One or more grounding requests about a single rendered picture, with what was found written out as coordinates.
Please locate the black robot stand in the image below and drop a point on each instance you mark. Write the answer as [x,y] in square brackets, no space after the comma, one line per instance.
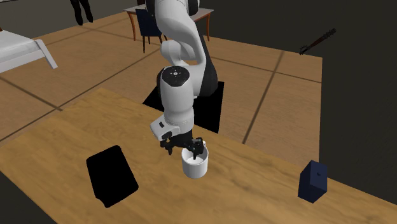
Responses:
[214,108]

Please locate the white bed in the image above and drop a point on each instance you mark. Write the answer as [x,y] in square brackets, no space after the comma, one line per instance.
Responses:
[18,49]

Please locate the white mug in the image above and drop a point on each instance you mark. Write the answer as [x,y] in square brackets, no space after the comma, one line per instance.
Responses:
[195,169]

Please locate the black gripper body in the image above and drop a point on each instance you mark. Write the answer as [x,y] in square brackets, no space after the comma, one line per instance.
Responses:
[184,137]

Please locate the black tablet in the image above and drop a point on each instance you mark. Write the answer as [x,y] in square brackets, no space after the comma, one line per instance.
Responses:
[111,176]

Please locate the wooden table with white top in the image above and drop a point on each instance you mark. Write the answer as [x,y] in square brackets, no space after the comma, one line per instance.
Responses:
[203,14]

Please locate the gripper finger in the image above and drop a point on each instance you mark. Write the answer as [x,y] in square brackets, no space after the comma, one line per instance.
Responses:
[169,146]
[196,145]

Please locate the black standing figure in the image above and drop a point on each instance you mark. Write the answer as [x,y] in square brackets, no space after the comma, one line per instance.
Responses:
[81,11]

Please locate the spiked wooden bat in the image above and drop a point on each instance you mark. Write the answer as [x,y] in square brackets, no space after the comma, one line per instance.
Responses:
[318,41]

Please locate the dark blue box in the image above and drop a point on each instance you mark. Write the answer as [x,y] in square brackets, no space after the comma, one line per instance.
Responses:
[312,183]

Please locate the dark blue chair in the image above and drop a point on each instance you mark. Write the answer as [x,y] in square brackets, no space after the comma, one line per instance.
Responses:
[147,24]

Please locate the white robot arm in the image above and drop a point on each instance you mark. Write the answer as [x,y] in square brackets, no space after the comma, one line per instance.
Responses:
[178,96]

